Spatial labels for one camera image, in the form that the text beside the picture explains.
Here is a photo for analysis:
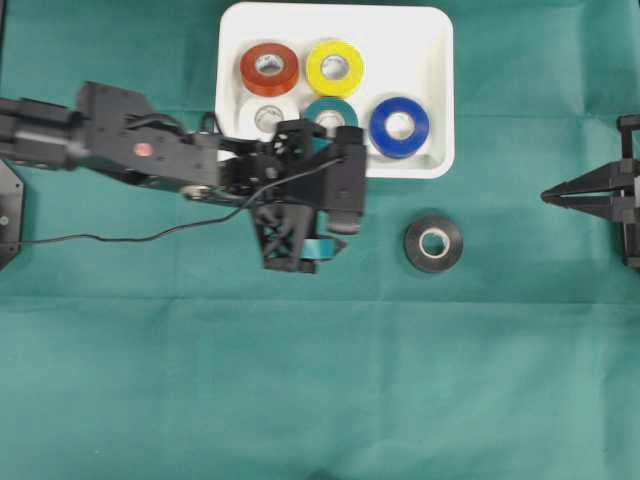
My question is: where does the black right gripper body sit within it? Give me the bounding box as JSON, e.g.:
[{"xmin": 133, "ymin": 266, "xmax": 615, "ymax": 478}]
[{"xmin": 616, "ymin": 113, "xmax": 639, "ymax": 270}]

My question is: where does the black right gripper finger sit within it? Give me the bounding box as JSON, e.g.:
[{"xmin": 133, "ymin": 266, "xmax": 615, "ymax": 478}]
[
  {"xmin": 541, "ymin": 160, "xmax": 623, "ymax": 196},
  {"xmin": 541, "ymin": 195, "xmax": 623, "ymax": 220}
]

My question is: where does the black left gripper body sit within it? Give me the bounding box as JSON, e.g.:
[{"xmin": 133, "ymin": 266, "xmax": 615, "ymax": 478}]
[{"xmin": 217, "ymin": 119, "xmax": 327, "ymax": 274}]

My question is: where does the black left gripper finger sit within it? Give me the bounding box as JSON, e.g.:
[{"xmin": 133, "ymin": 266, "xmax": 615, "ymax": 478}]
[
  {"xmin": 302, "ymin": 237, "xmax": 347, "ymax": 261},
  {"xmin": 311, "ymin": 138, "xmax": 331, "ymax": 154}
]

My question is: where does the green tape roll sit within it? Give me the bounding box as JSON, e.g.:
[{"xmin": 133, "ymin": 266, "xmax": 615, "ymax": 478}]
[{"xmin": 303, "ymin": 97, "xmax": 359, "ymax": 135}]

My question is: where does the white tape roll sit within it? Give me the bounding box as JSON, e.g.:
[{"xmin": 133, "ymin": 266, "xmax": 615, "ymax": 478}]
[{"xmin": 237, "ymin": 97, "xmax": 300, "ymax": 141}]

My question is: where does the yellow tape roll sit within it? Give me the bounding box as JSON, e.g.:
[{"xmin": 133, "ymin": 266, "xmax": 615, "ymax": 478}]
[{"xmin": 306, "ymin": 40, "xmax": 365, "ymax": 98}]

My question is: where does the blue tape roll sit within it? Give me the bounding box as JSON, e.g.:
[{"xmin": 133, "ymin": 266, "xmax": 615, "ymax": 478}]
[{"xmin": 369, "ymin": 96, "xmax": 430, "ymax": 159}]

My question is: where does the red tape roll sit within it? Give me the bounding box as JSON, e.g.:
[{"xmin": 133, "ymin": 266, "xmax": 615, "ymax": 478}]
[{"xmin": 240, "ymin": 42, "xmax": 299, "ymax": 97}]

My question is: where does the black tape roll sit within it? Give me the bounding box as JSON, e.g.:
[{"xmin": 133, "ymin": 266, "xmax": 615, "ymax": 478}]
[{"xmin": 404, "ymin": 215, "xmax": 464, "ymax": 273}]

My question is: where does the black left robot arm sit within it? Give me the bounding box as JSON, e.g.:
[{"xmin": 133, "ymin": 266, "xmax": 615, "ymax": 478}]
[{"xmin": 1, "ymin": 82, "xmax": 367, "ymax": 273}]

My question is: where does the white rectangular plastic case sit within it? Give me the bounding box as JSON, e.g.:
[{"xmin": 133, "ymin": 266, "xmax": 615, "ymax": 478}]
[{"xmin": 214, "ymin": 2, "xmax": 455, "ymax": 180}]

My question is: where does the black cable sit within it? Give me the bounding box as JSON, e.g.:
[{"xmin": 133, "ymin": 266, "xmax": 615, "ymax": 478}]
[{"xmin": 19, "ymin": 154, "xmax": 351, "ymax": 246}]

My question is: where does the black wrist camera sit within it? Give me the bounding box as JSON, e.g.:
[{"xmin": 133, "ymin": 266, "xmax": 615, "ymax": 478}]
[{"xmin": 276, "ymin": 119, "xmax": 367, "ymax": 235}]

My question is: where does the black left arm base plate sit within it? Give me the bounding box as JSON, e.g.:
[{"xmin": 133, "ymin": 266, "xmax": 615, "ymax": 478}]
[{"xmin": 0, "ymin": 161, "xmax": 24, "ymax": 270}]

